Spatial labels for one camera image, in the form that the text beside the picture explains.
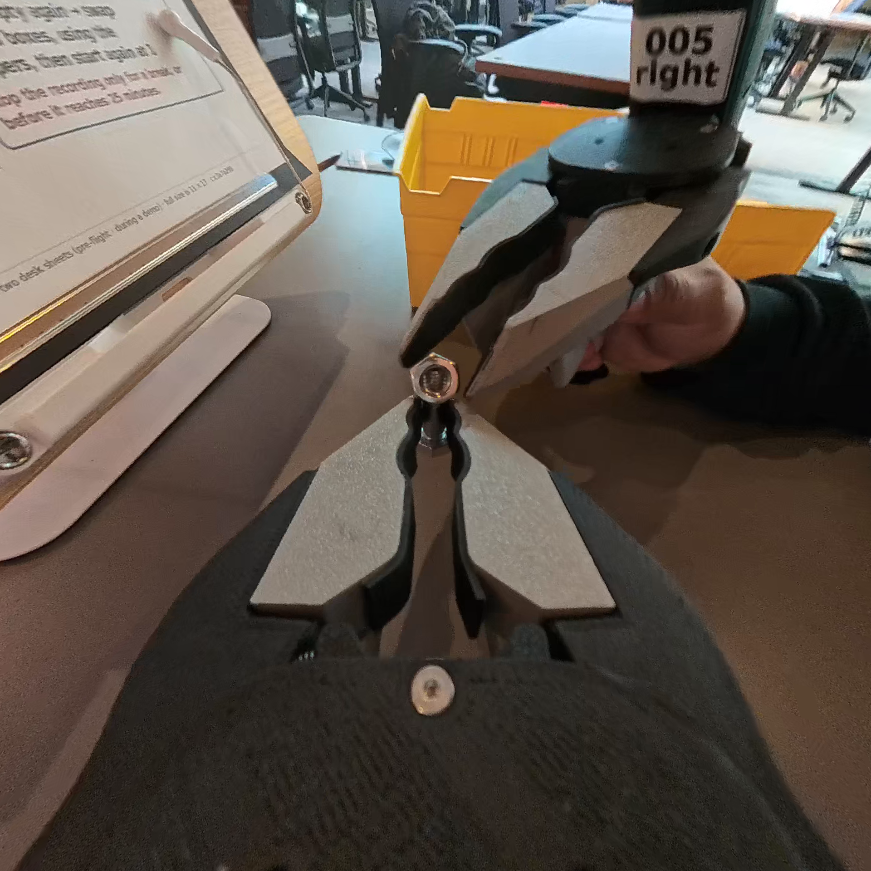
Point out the yellow plastic bin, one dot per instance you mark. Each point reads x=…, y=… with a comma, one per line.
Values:
x=449, y=204

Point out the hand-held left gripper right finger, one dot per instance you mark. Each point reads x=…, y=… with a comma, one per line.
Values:
x=531, y=537

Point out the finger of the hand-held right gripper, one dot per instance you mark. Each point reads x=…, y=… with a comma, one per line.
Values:
x=578, y=286
x=476, y=252

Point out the brown top desk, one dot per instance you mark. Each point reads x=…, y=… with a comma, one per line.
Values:
x=565, y=61

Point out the silver hex nut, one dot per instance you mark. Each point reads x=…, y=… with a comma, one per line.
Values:
x=416, y=381

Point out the instruction sheet on stand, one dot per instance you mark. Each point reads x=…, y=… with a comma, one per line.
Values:
x=136, y=442

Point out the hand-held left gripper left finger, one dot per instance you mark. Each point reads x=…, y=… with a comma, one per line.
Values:
x=333, y=537

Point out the person's right hand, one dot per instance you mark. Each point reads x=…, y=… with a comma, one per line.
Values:
x=680, y=326

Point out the person's right forearm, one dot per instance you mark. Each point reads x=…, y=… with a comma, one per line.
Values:
x=803, y=354

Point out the silver hex bolt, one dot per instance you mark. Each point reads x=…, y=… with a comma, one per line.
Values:
x=432, y=435

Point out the printed instruction sheet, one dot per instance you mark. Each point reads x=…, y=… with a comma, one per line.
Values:
x=102, y=190

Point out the black office chair with jacket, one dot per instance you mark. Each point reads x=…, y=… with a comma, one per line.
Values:
x=435, y=75

